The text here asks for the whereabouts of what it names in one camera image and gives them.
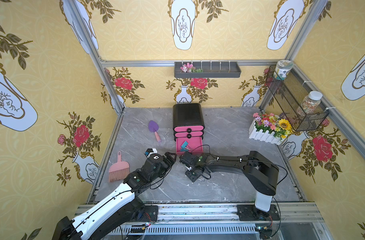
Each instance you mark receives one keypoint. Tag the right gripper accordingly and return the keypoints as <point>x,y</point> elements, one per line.
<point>187,160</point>

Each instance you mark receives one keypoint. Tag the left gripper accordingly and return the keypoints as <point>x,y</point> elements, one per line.
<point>168,160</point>

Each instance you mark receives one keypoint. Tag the teal binder clip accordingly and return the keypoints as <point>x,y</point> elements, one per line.
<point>185,143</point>
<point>189,147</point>

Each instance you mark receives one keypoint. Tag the pink drawer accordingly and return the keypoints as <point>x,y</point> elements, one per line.
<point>188,135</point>
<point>195,143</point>
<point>188,129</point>

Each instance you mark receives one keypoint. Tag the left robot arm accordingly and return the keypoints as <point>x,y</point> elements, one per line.
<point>120,206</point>

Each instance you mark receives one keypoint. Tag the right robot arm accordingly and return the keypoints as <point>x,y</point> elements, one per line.
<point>261,173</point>

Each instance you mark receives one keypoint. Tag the black drawer cabinet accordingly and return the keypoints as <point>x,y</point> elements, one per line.
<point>187,115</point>

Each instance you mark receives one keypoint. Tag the purple pink toy shovel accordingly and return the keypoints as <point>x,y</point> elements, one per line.
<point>154,127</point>

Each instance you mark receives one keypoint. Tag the pink hand broom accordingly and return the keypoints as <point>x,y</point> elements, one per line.
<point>119,170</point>

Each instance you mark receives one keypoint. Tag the flower planter white fence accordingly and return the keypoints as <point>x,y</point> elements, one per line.
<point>269,128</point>

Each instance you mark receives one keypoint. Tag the small pink flowers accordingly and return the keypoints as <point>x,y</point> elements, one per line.
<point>189,68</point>

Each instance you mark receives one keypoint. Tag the jar with patterned lid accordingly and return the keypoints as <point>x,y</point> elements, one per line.
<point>282,69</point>

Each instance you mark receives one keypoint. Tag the clear jar white lid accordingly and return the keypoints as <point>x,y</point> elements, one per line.
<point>310,103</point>

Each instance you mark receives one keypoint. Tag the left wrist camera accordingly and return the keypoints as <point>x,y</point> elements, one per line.
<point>150,151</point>

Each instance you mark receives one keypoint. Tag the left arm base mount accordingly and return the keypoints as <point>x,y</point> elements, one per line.
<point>149,213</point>

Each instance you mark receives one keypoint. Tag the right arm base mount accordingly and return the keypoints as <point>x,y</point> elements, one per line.
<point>251,213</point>

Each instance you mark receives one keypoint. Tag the grey wall shelf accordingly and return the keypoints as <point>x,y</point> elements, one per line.
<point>211,69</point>

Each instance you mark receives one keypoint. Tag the black wire basket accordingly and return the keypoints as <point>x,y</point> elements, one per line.
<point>289,94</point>

